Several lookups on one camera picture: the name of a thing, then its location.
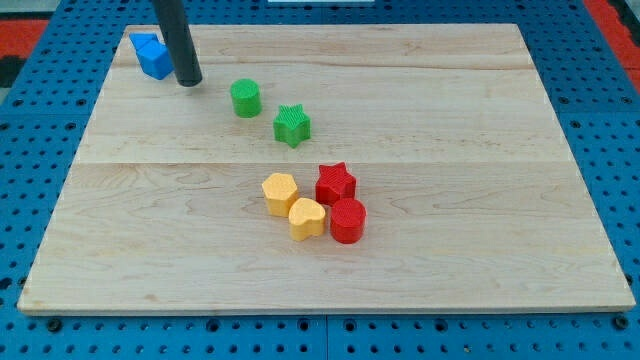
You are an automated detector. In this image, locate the green cylinder block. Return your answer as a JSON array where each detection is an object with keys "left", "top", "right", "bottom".
[{"left": 230, "top": 78, "right": 262, "bottom": 118}]

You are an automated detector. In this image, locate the yellow hexagon block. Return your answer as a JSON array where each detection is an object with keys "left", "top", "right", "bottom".
[{"left": 262, "top": 173, "right": 299, "bottom": 217}]

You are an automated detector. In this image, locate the red star block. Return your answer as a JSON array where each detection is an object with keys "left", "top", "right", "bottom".
[{"left": 315, "top": 162, "right": 357, "bottom": 206}]

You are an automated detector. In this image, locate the yellow heart block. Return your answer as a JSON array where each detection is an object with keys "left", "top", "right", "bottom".
[{"left": 288, "top": 198, "right": 326, "bottom": 241}]

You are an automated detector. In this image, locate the green star block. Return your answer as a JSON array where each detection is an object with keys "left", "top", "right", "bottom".
[{"left": 273, "top": 104, "right": 311, "bottom": 148}]

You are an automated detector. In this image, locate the red cylinder block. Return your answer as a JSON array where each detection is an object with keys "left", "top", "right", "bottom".
[{"left": 330, "top": 198, "right": 367, "bottom": 244}]

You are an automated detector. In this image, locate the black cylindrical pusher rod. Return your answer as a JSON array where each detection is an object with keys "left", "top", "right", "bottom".
[{"left": 151, "top": 0, "right": 203, "bottom": 87}]

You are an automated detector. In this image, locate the light wooden board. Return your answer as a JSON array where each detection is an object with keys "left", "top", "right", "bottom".
[{"left": 18, "top": 24, "right": 635, "bottom": 316}]

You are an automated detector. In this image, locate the blue block behind cube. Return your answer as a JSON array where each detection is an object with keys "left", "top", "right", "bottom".
[{"left": 129, "top": 33, "right": 158, "bottom": 51}]

